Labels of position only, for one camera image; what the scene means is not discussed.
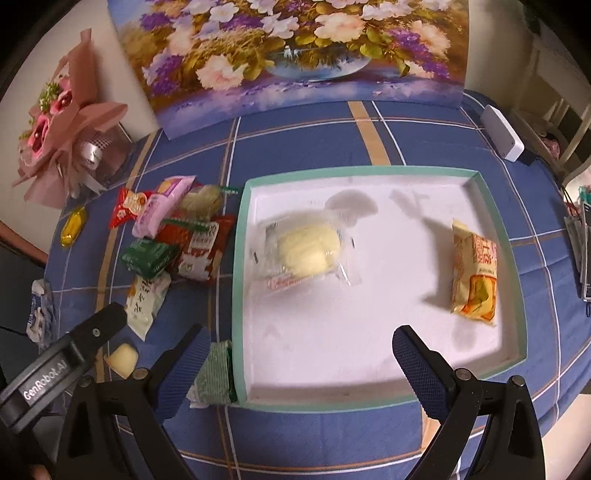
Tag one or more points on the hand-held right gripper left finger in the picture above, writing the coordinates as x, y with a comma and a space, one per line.
184, 369

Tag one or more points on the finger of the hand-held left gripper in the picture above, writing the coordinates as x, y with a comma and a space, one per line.
104, 323

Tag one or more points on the pink snack packet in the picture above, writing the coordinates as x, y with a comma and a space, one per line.
159, 205

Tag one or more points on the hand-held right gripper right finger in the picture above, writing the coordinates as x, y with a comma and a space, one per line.
418, 369

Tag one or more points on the dark cabinet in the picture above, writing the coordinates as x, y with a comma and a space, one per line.
18, 286

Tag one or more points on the yellow soft bread packet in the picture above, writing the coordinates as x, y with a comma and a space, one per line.
74, 226

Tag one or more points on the green checked snack packet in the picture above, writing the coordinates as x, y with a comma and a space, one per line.
214, 374

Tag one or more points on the clear bun packet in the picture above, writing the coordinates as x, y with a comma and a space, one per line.
304, 249

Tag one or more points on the crumpled white wrapper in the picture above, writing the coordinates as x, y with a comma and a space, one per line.
39, 318

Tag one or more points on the clear cream pastry packet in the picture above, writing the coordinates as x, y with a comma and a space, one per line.
203, 198

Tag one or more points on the orange bread packet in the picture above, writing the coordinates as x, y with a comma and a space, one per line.
475, 277

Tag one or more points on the dark green snack packet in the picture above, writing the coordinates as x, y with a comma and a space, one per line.
147, 256

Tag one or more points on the white tray with green rim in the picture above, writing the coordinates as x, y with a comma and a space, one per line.
351, 323

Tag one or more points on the red patterned snack packet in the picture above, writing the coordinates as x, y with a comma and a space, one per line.
127, 205

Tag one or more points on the white rectangular device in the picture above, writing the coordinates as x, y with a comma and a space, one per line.
501, 131

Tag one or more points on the small cream pastry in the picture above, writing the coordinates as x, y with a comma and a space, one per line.
122, 360

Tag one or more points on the white and green snack packet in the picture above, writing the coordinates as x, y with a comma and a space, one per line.
145, 300

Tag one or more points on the pink paper bag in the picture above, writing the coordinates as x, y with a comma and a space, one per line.
69, 106

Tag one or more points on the grey layered object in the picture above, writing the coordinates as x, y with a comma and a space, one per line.
577, 240

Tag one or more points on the blue checked tablecloth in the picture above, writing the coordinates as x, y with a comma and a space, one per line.
323, 138

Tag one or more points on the white chair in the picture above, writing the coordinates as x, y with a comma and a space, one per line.
538, 60

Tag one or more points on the red and white snack packet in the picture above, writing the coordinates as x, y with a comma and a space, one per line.
198, 254

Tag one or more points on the floral painting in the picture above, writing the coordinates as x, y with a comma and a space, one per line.
277, 55

